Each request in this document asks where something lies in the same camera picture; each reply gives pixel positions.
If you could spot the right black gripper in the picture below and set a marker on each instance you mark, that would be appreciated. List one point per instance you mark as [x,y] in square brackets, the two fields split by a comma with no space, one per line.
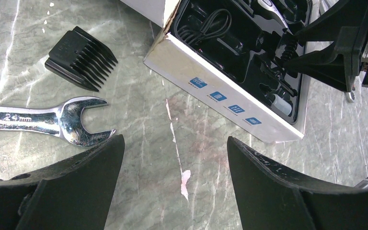
[338,64]

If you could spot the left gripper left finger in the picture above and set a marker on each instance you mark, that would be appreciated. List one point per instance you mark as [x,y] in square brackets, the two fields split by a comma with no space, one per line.
[72,194]

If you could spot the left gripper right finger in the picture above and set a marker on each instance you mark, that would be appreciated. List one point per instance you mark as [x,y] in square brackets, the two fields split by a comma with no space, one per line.
[272,196]

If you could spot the white hair clipper box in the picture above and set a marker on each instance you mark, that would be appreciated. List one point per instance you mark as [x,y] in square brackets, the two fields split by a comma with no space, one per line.
[228,57]

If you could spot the black comb guard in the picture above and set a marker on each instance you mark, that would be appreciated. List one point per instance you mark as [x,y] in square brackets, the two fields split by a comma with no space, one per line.
[81,59]
[290,50]

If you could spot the silver combination wrench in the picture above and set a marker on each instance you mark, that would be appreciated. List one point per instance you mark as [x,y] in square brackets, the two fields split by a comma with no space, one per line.
[62,121]

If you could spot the small white oil bottle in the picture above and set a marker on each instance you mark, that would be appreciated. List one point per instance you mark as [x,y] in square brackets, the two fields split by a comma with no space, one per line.
[282,105]

